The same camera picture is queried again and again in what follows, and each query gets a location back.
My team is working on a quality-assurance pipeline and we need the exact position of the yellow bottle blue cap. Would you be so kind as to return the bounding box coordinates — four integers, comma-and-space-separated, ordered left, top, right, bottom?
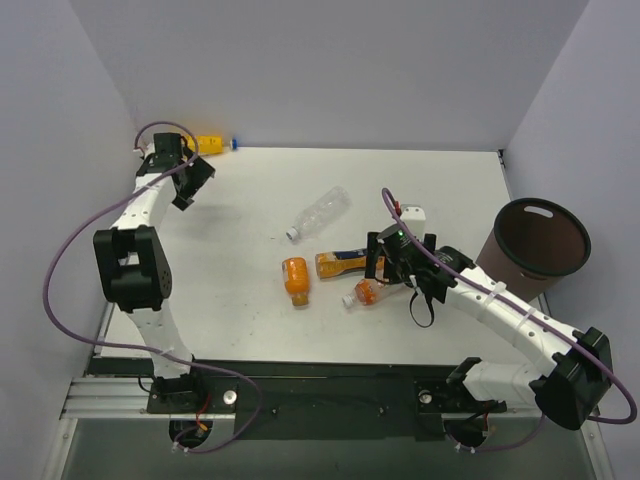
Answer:
182, 135, 238, 156

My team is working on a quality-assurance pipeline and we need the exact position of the orange floral tea bottle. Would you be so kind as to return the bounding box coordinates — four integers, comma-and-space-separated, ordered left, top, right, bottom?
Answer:
342, 279, 402, 309

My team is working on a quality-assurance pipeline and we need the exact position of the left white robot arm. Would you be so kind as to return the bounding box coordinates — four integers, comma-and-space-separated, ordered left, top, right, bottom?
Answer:
93, 133, 215, 413

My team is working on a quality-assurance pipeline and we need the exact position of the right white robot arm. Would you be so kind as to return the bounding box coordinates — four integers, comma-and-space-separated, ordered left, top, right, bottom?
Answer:
366, 225, 612, 430

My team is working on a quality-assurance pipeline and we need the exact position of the brown round bin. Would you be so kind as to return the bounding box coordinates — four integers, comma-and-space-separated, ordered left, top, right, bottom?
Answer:
476, 198, 591, 302

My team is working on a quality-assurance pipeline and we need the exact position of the orange bottle navy label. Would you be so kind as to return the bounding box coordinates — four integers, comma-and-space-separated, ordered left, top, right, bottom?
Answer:
314, 248, 367, 280

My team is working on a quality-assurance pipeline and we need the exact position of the clear empty plastic bottle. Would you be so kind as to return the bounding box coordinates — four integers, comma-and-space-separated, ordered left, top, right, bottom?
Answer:
285, 186, 351, 242

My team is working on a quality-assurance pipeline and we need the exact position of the short orange juice bottle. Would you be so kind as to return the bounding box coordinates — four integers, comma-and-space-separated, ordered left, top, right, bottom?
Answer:
282, 257, 310, 307

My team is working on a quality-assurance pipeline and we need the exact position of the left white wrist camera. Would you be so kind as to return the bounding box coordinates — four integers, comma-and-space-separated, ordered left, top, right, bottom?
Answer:
132, 142, 155, 158

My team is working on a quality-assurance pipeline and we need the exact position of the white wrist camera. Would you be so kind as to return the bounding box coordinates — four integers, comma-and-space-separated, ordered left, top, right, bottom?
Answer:
394, 201, 426, 238
132, 142, 155, 158

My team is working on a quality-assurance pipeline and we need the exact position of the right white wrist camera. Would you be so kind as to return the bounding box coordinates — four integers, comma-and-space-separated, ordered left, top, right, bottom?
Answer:
394, 201, 426, 238

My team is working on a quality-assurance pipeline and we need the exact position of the black loop cable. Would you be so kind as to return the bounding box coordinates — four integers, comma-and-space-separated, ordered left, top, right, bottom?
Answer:
408, 279, 435, 329

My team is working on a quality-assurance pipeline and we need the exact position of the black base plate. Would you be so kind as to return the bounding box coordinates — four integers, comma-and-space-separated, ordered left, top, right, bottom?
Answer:
87, 357, 509, 444

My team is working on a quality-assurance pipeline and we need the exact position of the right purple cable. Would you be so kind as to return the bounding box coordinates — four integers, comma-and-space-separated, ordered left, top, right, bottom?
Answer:
381, 187, 633, 455

